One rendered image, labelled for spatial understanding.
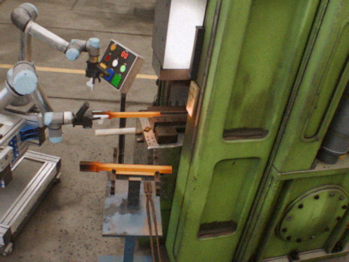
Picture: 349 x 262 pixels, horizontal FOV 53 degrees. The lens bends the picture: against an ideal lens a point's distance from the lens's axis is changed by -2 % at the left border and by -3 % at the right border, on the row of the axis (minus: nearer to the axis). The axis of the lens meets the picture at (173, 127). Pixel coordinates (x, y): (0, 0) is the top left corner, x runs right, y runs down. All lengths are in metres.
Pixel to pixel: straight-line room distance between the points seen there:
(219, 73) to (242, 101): 0.26
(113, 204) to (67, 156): 1.56
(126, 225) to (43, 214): 1.20
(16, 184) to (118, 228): 1.26
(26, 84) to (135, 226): 0.91
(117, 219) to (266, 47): 1.12
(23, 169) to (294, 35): 2.23
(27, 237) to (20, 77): 1.31
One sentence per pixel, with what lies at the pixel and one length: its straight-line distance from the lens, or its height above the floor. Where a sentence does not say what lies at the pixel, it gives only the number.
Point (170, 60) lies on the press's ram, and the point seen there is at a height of 1.41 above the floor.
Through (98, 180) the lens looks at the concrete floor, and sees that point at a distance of 3.18.
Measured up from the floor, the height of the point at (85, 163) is 1.02.
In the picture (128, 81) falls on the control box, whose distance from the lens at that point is 2.51.
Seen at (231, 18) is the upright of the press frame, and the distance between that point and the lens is 1.55.
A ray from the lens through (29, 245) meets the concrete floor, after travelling 2.78.
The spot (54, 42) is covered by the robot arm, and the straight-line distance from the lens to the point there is 2.37.
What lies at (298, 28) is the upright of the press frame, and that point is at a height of 1.72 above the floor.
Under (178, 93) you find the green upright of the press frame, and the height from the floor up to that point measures 1.04.
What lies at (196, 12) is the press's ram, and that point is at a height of 1.68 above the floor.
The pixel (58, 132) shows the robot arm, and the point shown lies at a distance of 2.16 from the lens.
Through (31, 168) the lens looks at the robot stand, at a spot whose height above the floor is 0.21.
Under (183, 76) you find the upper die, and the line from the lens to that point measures 2.04.
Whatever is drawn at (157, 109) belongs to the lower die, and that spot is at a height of 0.99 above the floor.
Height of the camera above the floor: 2.16
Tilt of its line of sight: 33 degrees down
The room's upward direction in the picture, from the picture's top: 8 degrees clockwise
